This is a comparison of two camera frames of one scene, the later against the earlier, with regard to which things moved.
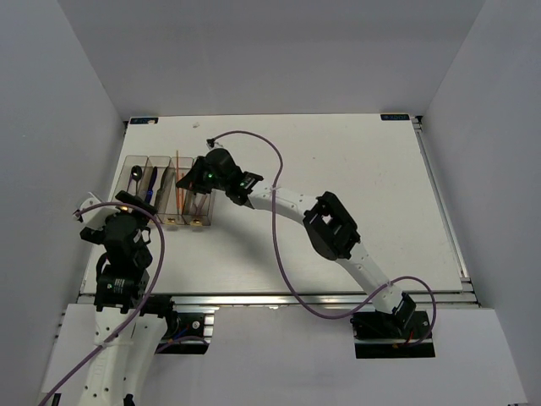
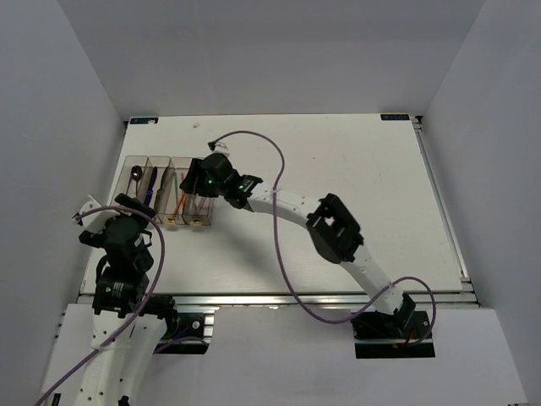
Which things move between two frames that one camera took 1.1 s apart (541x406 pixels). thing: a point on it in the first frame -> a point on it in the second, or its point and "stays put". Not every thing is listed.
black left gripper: x=134 y=201 stays put
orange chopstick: x=177 y=178 -> x=178 y=203
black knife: x=161 y=193 stays put
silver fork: x=199 y=200 stays put
